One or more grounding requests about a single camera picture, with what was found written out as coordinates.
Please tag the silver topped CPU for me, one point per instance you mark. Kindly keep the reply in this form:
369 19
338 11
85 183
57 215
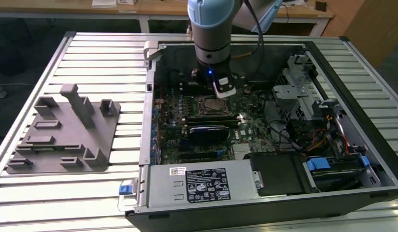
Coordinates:
213 104

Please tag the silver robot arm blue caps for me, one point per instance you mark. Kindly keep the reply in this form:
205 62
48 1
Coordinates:
213 43

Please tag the CPU socket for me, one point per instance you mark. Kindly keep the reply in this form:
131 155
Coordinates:
199 114

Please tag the round coin battery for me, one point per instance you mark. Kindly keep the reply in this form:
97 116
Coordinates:
247 91

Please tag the black RAM slot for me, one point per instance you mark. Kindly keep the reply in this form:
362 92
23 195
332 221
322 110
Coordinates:
212 125
212 117
212 120

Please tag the green motherboard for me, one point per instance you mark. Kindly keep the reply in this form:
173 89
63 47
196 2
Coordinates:
251 113

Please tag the black graphics card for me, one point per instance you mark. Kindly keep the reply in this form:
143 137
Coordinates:
208 136

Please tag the blue expansion slot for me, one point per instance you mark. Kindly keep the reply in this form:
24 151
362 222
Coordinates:
185 143

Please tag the grey metal drive cage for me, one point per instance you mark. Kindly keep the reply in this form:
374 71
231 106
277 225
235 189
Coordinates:
293 79

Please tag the small blue board connector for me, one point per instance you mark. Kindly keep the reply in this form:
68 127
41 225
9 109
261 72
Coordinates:
221 152

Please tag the black expansion slot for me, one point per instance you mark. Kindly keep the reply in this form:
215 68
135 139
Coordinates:
199 155

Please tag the silver chipset heatsink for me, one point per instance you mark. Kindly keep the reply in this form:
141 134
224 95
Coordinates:
241 151

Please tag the silver power supply black label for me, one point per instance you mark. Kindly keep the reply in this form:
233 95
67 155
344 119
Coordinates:
167 178

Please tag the black plastic drive cover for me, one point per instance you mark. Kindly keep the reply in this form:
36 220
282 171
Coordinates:
276 174

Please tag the small black box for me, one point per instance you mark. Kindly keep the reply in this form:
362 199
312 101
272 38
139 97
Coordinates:
321 6

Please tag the grey plastic parts rack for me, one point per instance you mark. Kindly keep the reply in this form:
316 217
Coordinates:
73 145

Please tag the hard disk in blue carrier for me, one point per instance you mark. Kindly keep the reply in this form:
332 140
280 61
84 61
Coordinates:
318 164

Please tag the blue case latch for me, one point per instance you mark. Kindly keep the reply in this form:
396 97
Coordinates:
127 189

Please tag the wooden desk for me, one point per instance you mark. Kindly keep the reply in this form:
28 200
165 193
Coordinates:
57 9

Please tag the green RAM stick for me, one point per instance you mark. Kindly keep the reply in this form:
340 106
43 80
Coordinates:
47 148

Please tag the wooden cabinet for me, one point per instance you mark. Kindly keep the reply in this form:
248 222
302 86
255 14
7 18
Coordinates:
373 24

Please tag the black open PC case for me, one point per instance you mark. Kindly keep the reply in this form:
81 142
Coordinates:
251 217

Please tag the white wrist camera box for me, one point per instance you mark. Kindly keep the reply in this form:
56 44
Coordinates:
224 90

